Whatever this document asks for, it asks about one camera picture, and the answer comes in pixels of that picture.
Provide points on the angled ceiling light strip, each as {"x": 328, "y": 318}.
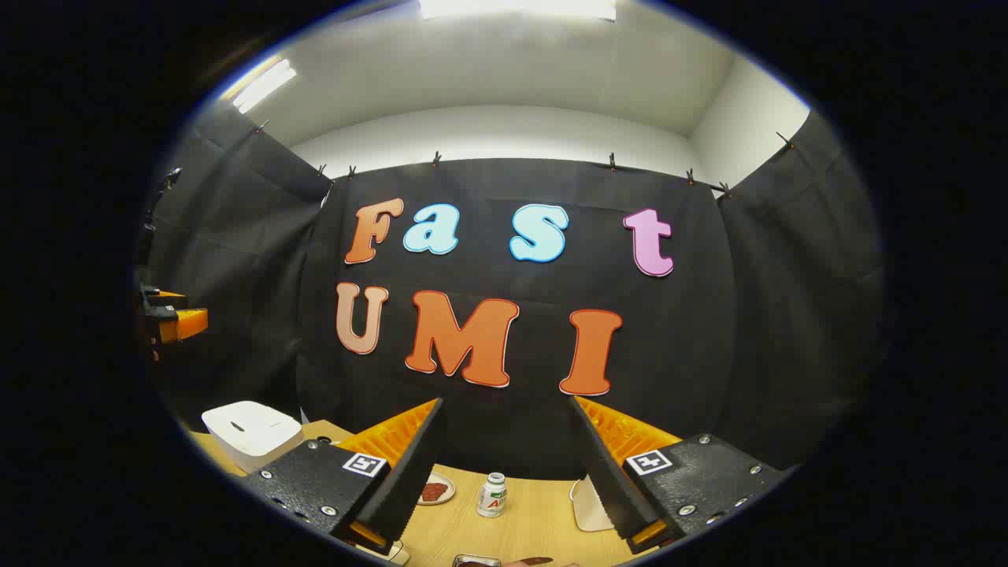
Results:
{"x": 264, "y": 85}

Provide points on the white rice cooker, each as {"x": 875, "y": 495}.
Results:
{"x": 252, "y": 433}

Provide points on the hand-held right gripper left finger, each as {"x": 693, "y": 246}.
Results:
{"x": 409, "y": 480}

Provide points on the brown meat piece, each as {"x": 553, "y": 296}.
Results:
{"x": 434, "y": 491}

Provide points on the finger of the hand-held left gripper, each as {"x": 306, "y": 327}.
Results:
{"x": 183, "y": 324}
{"x": 168, "y": 298}

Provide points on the white toaster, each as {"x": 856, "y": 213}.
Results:
{"x": 591, "y": 512}

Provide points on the brown wooden spoon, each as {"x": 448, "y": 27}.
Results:
{"x": 531, "y": 561}

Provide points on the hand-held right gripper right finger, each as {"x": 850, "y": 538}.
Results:
{"x": 614, "y": 488}

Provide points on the white drink bottle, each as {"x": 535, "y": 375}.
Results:
{"x": 492, "y": 496}

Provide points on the white oval plate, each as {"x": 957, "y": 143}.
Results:
{"x": 450, "y": 483}

